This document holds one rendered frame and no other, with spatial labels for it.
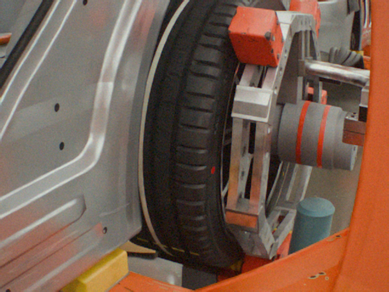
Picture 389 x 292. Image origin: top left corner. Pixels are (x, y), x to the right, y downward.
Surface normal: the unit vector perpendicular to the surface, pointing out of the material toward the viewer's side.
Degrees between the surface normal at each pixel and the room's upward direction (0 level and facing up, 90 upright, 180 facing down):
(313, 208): 0
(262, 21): 45
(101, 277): 90
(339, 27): 94
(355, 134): 90
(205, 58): 58
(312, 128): 64
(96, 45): 90
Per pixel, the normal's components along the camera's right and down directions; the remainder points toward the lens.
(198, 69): -0.36, -0.22
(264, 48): -0.33, 0.86
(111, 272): 0.90, 0.16
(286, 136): -0.43, 0.20
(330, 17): 0.35, 0.30
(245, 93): -0.27, -0.48
